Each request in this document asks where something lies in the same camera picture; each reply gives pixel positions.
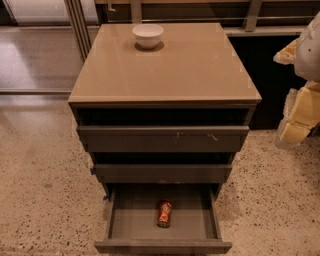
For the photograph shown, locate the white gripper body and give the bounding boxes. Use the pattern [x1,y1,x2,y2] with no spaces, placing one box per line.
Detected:
[294,12,320,82]

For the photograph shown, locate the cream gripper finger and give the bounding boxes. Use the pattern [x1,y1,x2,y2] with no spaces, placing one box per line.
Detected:
[273,39,298,65]
[275,81,320,149]

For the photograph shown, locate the red coke can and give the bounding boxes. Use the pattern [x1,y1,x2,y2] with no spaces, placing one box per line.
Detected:
[157,200,172,228]

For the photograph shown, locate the grey drawer cabinet tan top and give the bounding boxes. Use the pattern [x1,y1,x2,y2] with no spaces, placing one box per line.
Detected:
[67,22,263,200]

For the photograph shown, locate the grey middle drawer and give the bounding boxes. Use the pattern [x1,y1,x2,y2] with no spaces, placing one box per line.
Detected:
[93,164,232,184]

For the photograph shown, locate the grey open bottom drawer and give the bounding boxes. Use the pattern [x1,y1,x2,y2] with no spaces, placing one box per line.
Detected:
[95,184,232,255]

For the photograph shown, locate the grey top drawer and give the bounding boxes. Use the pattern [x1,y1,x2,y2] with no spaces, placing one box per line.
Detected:
[77,126,249,153]

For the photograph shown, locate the white ceramic bowl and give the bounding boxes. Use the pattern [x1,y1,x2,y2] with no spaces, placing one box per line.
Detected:
[132,24,164,49]

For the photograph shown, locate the dark low wall cabinet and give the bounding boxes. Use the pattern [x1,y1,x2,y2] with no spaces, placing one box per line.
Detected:
[227,32,306,130]

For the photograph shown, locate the metal railing frame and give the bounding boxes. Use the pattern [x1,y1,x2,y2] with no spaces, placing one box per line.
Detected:
[64,0,320,59]

